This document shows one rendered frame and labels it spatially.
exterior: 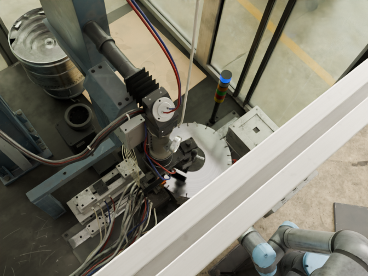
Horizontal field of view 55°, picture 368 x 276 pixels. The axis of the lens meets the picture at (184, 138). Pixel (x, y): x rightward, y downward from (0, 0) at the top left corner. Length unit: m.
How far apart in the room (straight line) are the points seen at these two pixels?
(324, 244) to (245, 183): 0.92
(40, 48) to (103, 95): 0.79
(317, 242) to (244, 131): 0.61
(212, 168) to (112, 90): 0.67
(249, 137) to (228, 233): 1.34
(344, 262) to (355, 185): 1.75
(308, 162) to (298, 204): 2.25
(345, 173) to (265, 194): 2.49
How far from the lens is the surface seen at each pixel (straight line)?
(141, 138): 1.02
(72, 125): 1.54
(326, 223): 2.60
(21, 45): 1.67
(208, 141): 1.49
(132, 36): 2.03
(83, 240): 1.60
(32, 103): 1.90
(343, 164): 2.78
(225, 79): 1.40
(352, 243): 1.08
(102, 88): 0.94
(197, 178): 1.43
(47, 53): 1.66
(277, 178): 0.29
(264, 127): 1.64
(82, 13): 0.97
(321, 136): 0.32
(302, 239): 1.28
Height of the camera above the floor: 2.31
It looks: 66 degrees down
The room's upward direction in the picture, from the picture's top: 9 degrees clockwise
